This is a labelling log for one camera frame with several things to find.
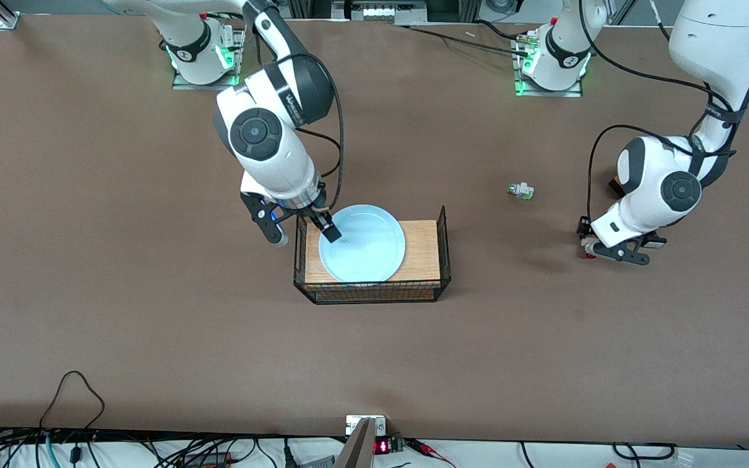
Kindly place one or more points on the small white box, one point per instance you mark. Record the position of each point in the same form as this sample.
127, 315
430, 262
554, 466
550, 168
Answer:
351, 426

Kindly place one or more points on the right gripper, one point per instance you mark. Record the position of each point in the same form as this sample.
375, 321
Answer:
315, 215

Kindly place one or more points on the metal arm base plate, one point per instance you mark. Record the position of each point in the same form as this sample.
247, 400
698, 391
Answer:
205, 86
547, 93

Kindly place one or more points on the wooden board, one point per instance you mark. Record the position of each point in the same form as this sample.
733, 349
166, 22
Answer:
423, 253

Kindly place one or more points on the red push button white body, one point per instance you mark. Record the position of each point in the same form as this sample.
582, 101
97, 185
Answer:
588, 247

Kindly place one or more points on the red digit display module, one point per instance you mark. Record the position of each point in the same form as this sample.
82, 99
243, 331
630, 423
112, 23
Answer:
383, 446

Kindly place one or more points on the grey metal bar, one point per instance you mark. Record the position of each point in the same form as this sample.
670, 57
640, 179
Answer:
356, 450

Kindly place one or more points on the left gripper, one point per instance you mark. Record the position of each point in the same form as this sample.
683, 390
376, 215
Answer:
584, 227

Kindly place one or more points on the green push button silver body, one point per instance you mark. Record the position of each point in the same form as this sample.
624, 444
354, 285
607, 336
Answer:
521, 190

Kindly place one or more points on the light blue round plate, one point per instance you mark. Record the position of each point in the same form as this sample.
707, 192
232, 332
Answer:
368, 250

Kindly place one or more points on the aluminium frame with white unit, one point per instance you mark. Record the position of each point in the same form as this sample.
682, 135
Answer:
378, 12

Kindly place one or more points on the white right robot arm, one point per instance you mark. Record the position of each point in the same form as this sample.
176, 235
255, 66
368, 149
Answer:
257, 133

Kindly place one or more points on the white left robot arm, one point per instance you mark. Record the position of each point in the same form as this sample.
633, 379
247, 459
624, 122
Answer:
664, 188

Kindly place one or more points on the orange box with round hole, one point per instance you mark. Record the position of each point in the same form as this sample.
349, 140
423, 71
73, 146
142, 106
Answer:
615, 185

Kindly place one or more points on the red clip lead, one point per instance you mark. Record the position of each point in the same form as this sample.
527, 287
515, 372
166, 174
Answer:
424, 446

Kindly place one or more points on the aluminium profile post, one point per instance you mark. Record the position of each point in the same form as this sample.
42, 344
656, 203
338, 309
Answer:
5, 16

